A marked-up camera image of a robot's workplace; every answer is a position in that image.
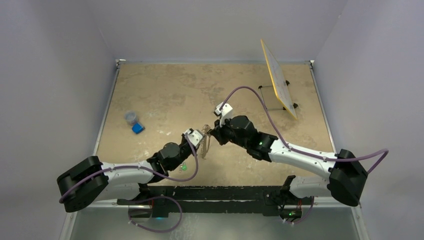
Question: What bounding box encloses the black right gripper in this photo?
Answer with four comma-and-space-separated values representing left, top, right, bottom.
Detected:
211, 114, 249, 149

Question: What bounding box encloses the green key tag with key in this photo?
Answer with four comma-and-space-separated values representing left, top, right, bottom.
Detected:
179, 164, 187, 173

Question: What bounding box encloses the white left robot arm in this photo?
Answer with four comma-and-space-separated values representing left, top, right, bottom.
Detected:
56, 129, 205, 213

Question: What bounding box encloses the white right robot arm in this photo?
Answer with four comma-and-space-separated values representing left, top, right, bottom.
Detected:
209, 115, 368, 207

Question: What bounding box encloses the blue box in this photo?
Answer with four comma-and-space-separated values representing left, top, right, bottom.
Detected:
131, 122, 145, 135

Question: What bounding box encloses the clear jar of paperclips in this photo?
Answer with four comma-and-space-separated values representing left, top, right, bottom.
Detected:
124, 111, 139, 126

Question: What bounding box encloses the yellow framed whiteboard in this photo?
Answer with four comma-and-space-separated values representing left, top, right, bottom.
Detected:
260, 39, 298, 120

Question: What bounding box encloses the metal whiteboard stand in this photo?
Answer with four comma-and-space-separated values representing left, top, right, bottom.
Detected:
257, 80, 299, 112

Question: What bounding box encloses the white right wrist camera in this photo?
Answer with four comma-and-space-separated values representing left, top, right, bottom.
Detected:
213, 102, 233, 127

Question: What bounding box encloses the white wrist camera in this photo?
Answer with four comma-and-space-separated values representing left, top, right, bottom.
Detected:
182, 128, 205, 149
213, 102, 233, 127

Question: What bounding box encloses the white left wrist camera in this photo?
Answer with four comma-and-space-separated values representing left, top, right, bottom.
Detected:
182, 128, 205, 149

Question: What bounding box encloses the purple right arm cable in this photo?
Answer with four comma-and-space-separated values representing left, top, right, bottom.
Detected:
218, 86, 389, 175

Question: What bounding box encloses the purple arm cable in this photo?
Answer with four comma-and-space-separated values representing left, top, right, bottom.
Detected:
58, 134, 200, 204
218, 86, 389, 175

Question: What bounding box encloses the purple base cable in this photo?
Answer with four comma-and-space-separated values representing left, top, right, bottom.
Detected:
127, 194, 184, 233

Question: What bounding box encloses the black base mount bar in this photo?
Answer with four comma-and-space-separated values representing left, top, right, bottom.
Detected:
117, 185, 313, 218

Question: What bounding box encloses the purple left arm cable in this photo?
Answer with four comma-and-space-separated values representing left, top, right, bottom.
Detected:
58, 134, 200, 204

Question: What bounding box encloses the aluminium table rail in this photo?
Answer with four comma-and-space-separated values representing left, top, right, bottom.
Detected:
59, 59, 127, 240

